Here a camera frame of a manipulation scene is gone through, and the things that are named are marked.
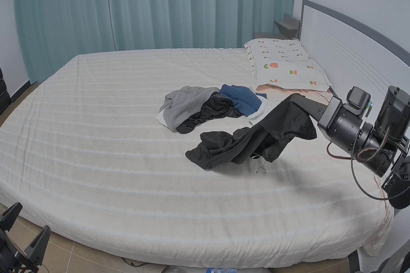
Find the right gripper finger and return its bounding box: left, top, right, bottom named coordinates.
left=290, top=94, right=329, bottom=121

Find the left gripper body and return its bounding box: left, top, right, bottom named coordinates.
left=0, top=228, right=39, bottom=273

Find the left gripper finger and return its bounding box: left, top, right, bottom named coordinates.
left=25, top=225, right=51, bottom=266
left=0, top=202, right=23, bottom=232

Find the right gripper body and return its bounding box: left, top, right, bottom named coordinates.
left=318, top=96, right=375, bottom=153

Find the black T-shirt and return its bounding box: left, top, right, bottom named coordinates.
left=185, top=95, right=318, bottom=175

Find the pile of clothes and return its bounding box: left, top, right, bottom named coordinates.
left=156, top=84, right=273, bottom=135

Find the bed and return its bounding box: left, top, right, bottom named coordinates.
left=0, top=0, right=410, bottom=267

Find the pink pillow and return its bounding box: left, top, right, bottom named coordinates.
left=256, top=84, right=332, bottom=103

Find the white printed pillow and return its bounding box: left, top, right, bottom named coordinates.
left=244, top=38, right=333, bottom=92

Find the grey bedside table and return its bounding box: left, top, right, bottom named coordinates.
left=255, top=13, right=300, bottom=40

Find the black chest of drawers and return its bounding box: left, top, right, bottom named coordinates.
left=0, top=67, right=13, bottom=115

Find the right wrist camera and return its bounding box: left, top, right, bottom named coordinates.
left=345, top=86, right=373, bottom=120

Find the black cable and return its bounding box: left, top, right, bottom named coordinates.
left=351, top=150, right=392, bottom=201
left=122, top=257, right=145, bottom=268

